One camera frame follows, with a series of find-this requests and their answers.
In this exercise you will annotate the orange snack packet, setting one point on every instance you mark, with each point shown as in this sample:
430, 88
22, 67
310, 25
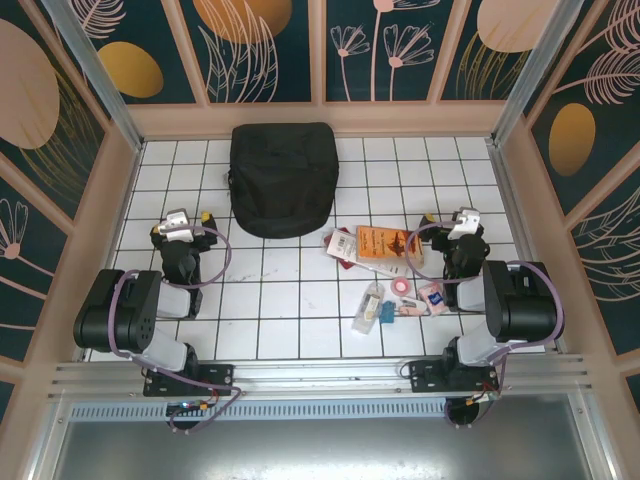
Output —
380, 245

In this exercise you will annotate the pink pack with blue label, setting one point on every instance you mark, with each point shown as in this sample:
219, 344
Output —
434, 299

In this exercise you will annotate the pink tape roll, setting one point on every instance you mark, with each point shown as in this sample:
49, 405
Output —
400, 287

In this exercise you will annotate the black backpack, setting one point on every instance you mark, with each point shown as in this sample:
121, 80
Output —
285, 180

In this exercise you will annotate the red packet with barcode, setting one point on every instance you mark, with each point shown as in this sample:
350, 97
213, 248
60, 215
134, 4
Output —
340, 242

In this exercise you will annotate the clear plastic tube package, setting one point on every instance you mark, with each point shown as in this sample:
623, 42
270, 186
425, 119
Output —
367, 310

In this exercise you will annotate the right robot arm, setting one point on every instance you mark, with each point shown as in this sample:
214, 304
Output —
525, 305

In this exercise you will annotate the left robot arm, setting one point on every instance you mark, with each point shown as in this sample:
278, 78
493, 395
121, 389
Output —
115, 315

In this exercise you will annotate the small circuit board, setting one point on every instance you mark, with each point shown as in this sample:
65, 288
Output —
187, 407

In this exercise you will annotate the grey metal panel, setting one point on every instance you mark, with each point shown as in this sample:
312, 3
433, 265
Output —
320, 450

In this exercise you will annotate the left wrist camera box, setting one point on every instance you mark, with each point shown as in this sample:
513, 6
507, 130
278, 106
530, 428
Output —
176, 222

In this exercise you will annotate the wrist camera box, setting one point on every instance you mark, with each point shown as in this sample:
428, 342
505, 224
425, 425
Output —
465, 222
176, 222

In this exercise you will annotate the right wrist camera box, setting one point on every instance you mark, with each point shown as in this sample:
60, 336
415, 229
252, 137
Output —
465, 222

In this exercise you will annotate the aluminium side rail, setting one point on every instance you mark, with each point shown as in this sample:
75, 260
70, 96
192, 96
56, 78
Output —
515, 220

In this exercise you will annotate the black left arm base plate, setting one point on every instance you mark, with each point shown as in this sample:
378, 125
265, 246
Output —
220, 377

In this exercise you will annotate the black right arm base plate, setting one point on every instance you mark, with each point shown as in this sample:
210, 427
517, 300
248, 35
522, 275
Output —
422, 377

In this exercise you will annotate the aluminium frame post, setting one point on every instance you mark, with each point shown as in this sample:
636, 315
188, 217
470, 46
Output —
540, 60
100, 75

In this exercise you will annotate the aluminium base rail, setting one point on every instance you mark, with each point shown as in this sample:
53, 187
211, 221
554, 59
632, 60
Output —
320, 372

